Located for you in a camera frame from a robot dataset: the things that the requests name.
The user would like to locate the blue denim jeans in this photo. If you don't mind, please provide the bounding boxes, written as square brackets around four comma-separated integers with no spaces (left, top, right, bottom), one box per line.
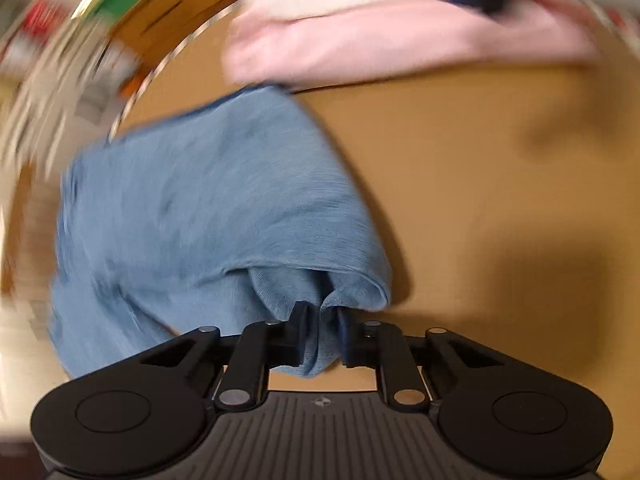
[47,85,394,381]

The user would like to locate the wooden side cabinet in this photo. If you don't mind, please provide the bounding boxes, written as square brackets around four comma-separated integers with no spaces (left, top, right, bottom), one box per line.
[112,0,246,78]

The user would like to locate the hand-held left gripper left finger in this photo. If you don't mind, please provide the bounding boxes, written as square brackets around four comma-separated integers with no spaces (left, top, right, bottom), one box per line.
[140,301,311,411]

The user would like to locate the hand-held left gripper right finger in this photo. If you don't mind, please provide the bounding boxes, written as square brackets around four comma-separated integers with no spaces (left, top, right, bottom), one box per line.
[337,307,506,411]

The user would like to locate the pink garment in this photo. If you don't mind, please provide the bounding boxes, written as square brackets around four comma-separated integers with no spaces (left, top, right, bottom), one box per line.
[220,0,603,95]

